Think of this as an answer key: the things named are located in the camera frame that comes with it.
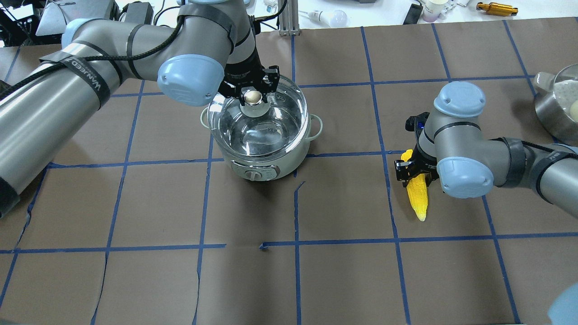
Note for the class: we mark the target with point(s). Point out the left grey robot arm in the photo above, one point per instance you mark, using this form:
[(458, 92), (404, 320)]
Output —
[(211, 50)]

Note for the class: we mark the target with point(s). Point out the gold metal cylinder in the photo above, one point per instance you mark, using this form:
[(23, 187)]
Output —
[(497, 9)]

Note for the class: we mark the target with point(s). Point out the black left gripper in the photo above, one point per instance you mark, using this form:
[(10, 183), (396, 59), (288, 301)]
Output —
[(240, 68)]

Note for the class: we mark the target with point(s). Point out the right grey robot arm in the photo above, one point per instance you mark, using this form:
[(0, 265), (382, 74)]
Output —
[(450, 147)]

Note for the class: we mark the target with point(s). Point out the aluminium frame post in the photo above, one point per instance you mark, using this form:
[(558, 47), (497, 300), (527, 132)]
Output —
[(288, 18)]

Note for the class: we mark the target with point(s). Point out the black power adapter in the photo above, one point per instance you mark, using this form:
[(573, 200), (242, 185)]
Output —
[(137, 12)]

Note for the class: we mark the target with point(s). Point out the white light bulb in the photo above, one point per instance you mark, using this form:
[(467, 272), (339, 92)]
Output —
[(333, 19)]

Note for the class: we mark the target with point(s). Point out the pale green electric pot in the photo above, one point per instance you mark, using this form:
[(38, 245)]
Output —
[(270, 169)]

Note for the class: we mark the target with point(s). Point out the steel pot with lid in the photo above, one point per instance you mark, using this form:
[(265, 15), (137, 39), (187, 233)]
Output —
[(556, 103)]

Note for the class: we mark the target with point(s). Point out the grey laptop box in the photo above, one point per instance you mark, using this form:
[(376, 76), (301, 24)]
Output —
[(58, 13)]

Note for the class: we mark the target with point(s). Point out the yellow plastic corn cob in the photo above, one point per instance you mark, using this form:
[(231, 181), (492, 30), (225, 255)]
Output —
[(418, 195)]

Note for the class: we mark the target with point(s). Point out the glass pot lid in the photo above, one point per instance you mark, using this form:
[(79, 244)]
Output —
[(281, 127)]

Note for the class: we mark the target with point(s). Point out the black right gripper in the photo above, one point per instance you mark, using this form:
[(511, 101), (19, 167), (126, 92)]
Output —
[(419, 166)]

